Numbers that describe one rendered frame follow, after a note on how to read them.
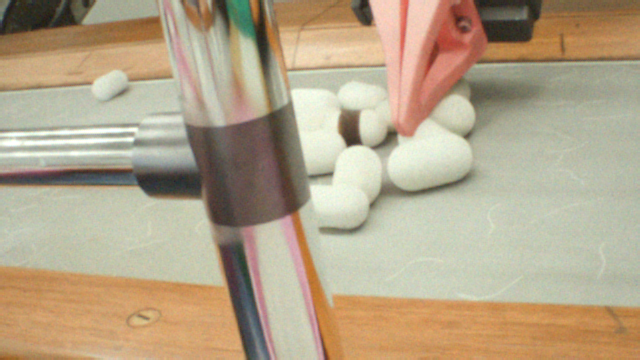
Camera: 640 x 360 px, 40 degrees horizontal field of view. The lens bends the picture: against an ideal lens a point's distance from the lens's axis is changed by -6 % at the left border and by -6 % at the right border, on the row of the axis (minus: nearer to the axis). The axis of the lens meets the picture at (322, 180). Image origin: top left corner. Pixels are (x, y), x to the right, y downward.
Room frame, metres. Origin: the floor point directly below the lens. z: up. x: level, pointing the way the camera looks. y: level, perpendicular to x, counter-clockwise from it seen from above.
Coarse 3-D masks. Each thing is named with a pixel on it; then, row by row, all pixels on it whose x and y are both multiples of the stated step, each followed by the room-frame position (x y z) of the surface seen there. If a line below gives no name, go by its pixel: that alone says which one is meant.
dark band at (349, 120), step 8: (344, 112) 0.44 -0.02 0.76; (352, 112) 0.44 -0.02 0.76; (360, 112) 0.43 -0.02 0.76; (344, 120) 0.43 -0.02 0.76; (352, 120) 0.43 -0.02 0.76; (344, 128) 0.43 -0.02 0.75; (352, 128) 0.43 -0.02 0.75; (344, 136) 0.43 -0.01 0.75; (352, 136) 0.43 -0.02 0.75; (360, 136) 0.43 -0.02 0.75; (352, 144) 0.43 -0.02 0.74; (360, 144) 0.43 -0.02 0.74
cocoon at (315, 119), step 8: (304, 112) 0.45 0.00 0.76; (312, 112) 0.45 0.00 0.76; (320, 112) 0.45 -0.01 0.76; (328, 112) 0.45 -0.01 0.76; (304, 120) 0.45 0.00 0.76; (312, 120) 0.45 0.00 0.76; (320, 120) 0.45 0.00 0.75; (304, 128) 0.44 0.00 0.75; (312, 128) 0.45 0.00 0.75; (320, 128) 0.45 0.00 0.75
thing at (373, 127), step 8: (336, 112) 0.44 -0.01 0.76; (368, 112) 0.43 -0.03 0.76; (376, 112) 0.44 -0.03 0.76; (328, 120) 0.44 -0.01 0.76; (336, 120) 0.44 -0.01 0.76; (360, 120) 0.43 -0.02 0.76; (368, 120) 0.43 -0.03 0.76; (376, 120) 0.43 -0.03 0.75; (384, 120) 0.43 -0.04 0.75; (328, 128) 0.44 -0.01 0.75; (336, 128) 0.43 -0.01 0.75; (360, 128) 0.43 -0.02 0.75; (368, 128) 0.43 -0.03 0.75; (376, 128) 0.43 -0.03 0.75; (384, 128) 0.43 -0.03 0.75; (368, 136) 0.43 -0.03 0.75; (376, 136) 0.43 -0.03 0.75; (384, 136) 0.43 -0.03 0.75; (368, 144) 0.43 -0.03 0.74; (376, 144) 0.43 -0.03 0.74
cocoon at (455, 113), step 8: (448, 96) 0.43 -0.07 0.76; (456, 96) 0.43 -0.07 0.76; (440, 104) 0.42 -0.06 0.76; (448, 104) 0.42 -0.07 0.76; (456, 104) 0.42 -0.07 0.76; (464, 104) 0.42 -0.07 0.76; (432, 112) 0.42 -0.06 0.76; (440, 112) 0.42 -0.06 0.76; (448, 112) 0.42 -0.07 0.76; (456, 112) 0.42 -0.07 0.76; (464, 112) 0.42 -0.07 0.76; (472, 112) 0.42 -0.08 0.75; (440, 120) 0.42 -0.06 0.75; (448, 120) 0.42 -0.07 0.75; (456, 120) 0.42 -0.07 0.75; (464, 120) 0.42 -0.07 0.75; (472, 120) 0.42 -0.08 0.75; (448, 128) 0.42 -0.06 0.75; (456, 128) 0.42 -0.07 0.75; (464, 128) 0.42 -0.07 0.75
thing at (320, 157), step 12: (300, 132) 0.42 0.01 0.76; (312, 132) 0.41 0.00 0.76; (324, 132) 0.41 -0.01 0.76; (336, 132) 0.41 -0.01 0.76; (312, 144) 0.41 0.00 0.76; (324, 144) 0.41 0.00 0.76; (336, 144) 0.41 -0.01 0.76; (312, 156) 0.40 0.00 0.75; (324, 156) 0.40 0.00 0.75; (336, 156) 0.40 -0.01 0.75; (312, 168) 0.41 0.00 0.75; (324, 168) 0.40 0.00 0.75
